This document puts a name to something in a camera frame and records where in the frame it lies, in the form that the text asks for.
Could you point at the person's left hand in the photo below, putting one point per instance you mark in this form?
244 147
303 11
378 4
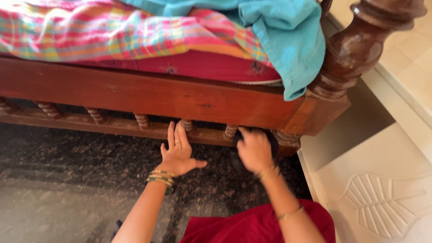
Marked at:
179 158

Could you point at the person's right hand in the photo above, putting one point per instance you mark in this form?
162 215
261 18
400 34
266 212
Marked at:
254 152

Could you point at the person's right fingers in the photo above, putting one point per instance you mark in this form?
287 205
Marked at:
244 132

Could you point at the dark dusting cloth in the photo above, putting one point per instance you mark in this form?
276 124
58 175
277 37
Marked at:
275 145

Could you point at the thin gold wrist bangle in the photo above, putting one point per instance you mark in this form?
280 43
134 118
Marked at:
268 172

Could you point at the red embroidered mattress cover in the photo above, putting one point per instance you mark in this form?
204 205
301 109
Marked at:
209 69

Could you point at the person's red garment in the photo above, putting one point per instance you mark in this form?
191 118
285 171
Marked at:
249 224

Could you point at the gold and green bangles set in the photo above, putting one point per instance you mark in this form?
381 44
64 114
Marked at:
162 180

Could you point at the teal blue cloth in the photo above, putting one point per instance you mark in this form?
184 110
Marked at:
287 37

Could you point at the white carved leaf panel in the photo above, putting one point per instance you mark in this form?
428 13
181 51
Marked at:
374 189

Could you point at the pink plaid bed sheet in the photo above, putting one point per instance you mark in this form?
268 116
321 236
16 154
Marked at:
101 33

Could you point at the brown wooden bed frame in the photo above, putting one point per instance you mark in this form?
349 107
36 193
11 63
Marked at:
189 101

